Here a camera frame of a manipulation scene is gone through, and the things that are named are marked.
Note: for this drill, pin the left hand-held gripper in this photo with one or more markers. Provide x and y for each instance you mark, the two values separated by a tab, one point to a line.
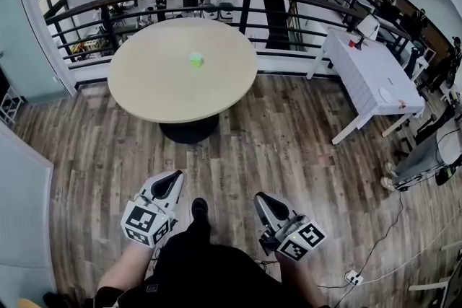
139	221

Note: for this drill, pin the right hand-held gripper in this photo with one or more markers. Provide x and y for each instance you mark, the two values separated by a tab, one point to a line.
299	239

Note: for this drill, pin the green cup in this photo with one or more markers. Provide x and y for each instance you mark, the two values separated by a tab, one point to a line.
195	60

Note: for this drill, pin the person's right forearm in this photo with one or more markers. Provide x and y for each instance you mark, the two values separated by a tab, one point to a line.
296	277

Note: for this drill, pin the person's left forearm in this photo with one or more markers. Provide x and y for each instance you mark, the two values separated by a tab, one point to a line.
126	267

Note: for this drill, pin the person's black shoe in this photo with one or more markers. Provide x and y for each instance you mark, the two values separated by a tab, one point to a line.
199	207

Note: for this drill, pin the black round table base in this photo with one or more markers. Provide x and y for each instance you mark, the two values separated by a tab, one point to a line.
189	130

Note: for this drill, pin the person's black clothing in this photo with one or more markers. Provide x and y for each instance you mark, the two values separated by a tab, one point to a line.
216	274

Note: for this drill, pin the white power strip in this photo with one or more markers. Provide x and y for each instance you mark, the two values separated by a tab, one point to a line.
354	277

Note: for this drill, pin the white plate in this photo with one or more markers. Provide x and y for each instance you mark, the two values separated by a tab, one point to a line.
385	95

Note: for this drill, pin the white gridded rectangular table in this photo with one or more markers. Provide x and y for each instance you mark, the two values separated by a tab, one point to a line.
364	75

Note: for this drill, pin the yellow chair seat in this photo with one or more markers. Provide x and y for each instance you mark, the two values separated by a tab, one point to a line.
30	303

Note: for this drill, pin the dark curved balcony railing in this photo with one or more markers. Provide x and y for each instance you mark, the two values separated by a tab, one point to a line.
246	14

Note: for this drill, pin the dark staircase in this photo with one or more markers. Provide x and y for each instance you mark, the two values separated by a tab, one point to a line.
274	11

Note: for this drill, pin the white box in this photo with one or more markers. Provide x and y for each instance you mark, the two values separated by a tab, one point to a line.
369	27

